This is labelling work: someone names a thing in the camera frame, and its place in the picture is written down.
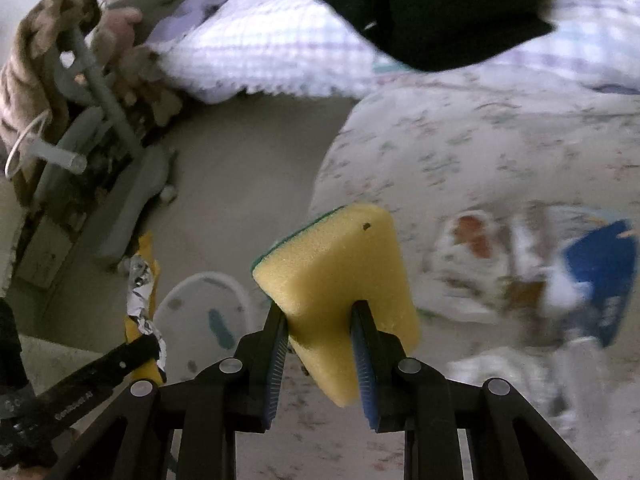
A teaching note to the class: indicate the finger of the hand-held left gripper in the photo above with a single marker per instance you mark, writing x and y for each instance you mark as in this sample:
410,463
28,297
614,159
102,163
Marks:
100,372

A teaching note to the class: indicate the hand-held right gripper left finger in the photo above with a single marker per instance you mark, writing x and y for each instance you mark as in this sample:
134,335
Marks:
277,360

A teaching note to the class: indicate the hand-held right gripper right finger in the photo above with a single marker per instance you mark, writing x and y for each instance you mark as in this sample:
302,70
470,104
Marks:
361,360

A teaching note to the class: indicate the yellow green sponge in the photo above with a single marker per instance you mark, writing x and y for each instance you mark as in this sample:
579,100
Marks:
330,270

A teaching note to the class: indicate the yellow foil wrapper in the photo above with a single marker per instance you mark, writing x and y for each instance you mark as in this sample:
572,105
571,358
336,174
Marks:
140,285

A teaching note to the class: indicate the white plastic bin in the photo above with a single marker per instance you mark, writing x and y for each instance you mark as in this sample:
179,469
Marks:
200,300

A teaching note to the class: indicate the beige storage box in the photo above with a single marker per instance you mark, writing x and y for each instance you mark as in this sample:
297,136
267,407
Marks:
45,255

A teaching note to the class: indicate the white crumpled wrapper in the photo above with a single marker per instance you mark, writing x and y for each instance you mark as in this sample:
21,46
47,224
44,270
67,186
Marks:
495,375

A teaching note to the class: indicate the white printed wrapper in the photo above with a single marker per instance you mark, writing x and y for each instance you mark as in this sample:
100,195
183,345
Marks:
470,255

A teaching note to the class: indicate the floral bed sheet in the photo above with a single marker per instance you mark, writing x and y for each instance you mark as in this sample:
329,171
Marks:
450,135

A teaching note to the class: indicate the blue snack packet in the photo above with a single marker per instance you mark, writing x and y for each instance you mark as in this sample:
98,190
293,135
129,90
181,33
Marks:
600,280

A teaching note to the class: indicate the grey wheeled stand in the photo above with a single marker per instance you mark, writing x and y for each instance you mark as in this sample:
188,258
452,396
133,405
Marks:
107,105

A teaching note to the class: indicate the brown plush toy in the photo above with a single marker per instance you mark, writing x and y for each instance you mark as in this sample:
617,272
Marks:
30,70

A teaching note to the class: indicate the checkered blanket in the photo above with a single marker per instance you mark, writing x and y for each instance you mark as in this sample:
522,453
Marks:
280,35

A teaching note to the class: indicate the black cloth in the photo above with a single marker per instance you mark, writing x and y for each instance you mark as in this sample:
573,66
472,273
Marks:
450,10

